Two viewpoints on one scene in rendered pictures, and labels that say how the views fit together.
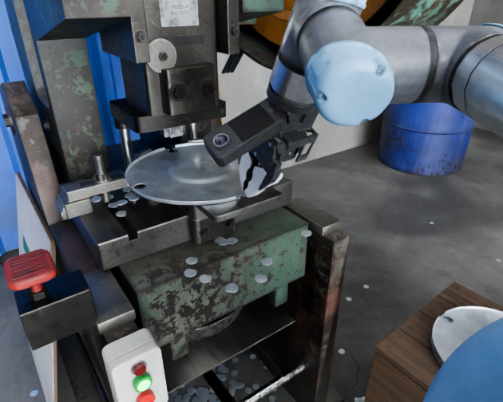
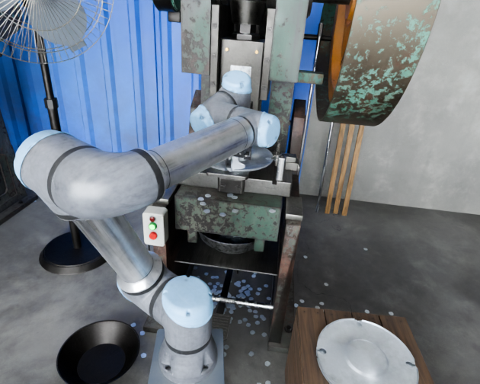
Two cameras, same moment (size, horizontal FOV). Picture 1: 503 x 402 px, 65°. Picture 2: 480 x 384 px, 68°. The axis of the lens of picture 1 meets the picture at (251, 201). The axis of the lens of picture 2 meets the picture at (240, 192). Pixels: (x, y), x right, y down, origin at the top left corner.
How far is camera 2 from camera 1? 0.77 m
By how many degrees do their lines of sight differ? 36
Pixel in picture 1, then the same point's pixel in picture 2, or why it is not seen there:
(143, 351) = (156, 212)
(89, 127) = not seen: hidden behind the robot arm
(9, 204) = not seen: hidden behind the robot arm
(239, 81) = (395, 122)
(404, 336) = (321, 314)
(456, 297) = (390, 324)
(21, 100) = (198, 99)
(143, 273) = (185, 190)
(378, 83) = (202, 123)
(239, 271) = (229, 213)
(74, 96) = not seen: hidden behind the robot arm
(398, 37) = (220, 107)
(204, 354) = (217, 260)
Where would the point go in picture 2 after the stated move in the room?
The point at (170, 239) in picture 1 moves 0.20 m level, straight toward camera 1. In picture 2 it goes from (208, 184) to (175, 205)
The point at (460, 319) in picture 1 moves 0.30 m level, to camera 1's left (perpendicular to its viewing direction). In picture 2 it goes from (367, 329) to (292, 283)
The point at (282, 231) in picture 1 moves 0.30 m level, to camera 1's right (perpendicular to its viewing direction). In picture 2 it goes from (262, 205) to (337, 241)
